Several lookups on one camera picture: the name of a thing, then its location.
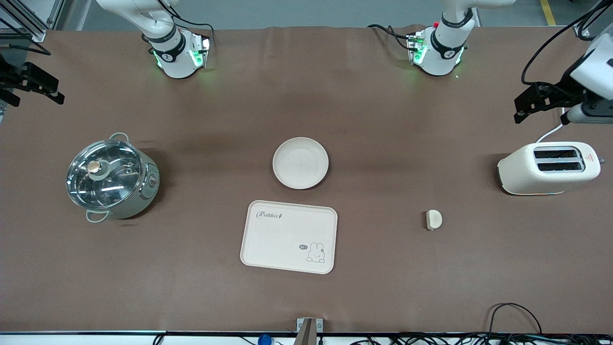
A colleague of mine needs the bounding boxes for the round cream plate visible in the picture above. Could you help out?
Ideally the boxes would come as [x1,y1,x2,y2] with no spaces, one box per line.
[272,137,329,190]

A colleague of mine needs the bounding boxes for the cream rabbit print tray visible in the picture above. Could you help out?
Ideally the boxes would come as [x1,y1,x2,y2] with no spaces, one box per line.
[239,200,338,275]

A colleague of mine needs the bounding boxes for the cream two-slot toaster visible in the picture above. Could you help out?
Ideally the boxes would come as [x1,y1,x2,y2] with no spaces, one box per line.
[497,141,602,196]

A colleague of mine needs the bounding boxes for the glass pot lid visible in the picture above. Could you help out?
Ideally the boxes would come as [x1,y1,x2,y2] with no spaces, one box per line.
[66,139,144,209]

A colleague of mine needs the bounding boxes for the green electric cooking pot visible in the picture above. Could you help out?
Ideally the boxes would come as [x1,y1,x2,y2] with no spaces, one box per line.
[85,133,160,224]

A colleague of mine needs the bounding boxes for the brown table cloth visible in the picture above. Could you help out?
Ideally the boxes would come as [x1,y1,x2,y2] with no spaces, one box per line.
[0,25,613,334]

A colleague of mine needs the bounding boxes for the white toaster power cable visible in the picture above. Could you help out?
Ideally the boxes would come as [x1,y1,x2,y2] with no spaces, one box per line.
[535,124,565,143]

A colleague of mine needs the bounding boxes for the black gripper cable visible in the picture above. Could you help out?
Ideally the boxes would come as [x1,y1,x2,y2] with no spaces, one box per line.
[521,0,613,87]

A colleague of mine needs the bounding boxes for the aluminium frame profile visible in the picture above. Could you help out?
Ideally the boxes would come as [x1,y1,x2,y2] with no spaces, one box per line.
[0,0,68,43]

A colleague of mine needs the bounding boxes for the black arm base cable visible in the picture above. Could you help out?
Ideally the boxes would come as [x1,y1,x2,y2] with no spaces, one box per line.
[158,0,215,48]
[368,24,413,51]

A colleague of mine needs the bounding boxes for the black looped cable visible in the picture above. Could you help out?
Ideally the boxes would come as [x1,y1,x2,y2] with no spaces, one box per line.
[488,303,543,336]

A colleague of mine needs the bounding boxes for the black cable bundle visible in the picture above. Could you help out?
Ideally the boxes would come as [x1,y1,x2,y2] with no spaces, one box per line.
[354,333,613,345]

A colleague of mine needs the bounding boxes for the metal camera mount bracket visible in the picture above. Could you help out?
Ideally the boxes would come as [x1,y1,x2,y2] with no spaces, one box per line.
[296,318,324,345]

